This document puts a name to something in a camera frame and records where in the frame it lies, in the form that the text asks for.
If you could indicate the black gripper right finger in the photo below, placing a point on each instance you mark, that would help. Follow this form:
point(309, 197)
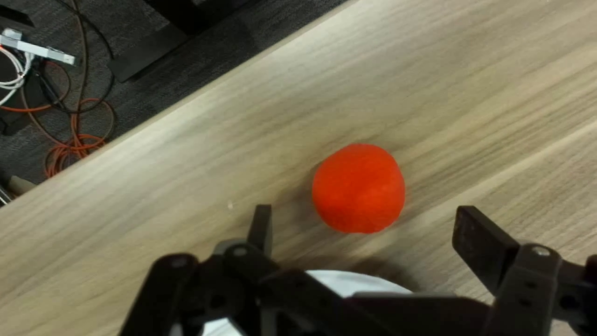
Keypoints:
point(534, 291)

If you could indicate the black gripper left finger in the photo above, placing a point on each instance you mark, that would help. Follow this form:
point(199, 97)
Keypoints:
point(249, 291)

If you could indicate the red plush ball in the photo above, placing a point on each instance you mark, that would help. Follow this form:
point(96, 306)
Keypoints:
point(359, 186)

